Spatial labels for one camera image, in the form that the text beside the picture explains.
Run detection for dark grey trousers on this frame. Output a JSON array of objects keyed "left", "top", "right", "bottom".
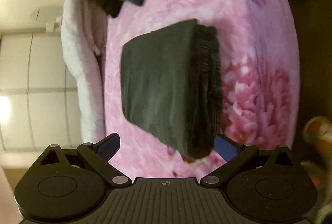
[{"left": 120, "top": 19, "right": 222, "bottom": 160}]

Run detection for person's hand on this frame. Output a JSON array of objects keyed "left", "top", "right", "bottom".
[{"left": 301, "top": 116, "right": 331, "bottom": 186}]

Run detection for white fluffy blanket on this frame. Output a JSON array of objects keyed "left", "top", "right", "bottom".
[{"left": 61, "top": 0, "right": 107, "bottom": 143}]

